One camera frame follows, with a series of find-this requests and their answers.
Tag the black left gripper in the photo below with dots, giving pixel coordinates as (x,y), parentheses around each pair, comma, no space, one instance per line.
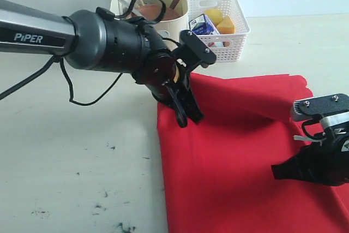
(160,73)

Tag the white perforated plastic basket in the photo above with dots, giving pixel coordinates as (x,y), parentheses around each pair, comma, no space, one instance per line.
(227,47)

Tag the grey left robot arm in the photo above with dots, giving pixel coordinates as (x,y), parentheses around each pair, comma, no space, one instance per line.
(104,41)

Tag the brown egg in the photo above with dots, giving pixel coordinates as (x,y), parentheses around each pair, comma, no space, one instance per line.
(226,44)

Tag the silver table knife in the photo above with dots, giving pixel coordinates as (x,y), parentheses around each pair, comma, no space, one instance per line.
(130,8)

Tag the red tablecloth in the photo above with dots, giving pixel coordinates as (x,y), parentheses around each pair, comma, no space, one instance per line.
(217,173)

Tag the brown wooden plate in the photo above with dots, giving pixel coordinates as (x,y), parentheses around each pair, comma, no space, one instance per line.
(152,11)

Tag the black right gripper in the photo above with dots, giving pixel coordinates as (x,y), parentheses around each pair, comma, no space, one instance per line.
(325,163)

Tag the yellow cheese wedge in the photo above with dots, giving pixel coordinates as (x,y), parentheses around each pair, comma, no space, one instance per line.
(226,26)

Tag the blue milk carton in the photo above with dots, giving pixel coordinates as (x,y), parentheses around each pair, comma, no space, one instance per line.
(202,25)

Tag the dark wooden spoon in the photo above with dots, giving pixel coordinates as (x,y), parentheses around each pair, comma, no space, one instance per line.
(173,4)

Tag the yellow lemon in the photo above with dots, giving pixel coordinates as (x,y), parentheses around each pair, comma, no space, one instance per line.
(215,15)

